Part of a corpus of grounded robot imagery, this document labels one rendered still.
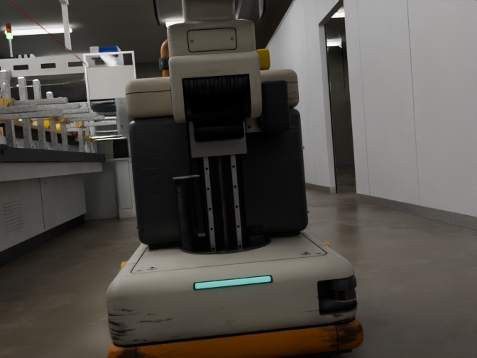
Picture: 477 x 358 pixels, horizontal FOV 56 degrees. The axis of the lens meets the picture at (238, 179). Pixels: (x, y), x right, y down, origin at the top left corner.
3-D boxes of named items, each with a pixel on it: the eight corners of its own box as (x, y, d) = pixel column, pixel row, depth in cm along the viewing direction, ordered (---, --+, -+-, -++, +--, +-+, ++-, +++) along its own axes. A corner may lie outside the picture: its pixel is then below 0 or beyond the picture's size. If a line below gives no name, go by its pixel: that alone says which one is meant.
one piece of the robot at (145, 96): (150, 267, 165) (130, 37, 161) (297, 253, 168) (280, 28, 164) (136, 295, 131) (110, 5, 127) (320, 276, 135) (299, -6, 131)
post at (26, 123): (33, 156, 276) (25, 77, 273) (31, 156, 272) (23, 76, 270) (28, 156, 275) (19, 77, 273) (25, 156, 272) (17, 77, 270)
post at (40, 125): (47, 152, 300) (40, 79, 298) (45, 152, 297) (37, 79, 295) (41, 153, 300) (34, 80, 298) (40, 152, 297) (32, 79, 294)
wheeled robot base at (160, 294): (144, 299, 173) (138, 234, 171) (307, 283, 177) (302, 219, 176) (106, 387, 106) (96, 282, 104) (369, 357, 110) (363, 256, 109)
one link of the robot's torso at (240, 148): (192, 158, 135) (185, 74, 134) (284, 150, 137) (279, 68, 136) (189, 157, 108) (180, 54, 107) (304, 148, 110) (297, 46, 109)
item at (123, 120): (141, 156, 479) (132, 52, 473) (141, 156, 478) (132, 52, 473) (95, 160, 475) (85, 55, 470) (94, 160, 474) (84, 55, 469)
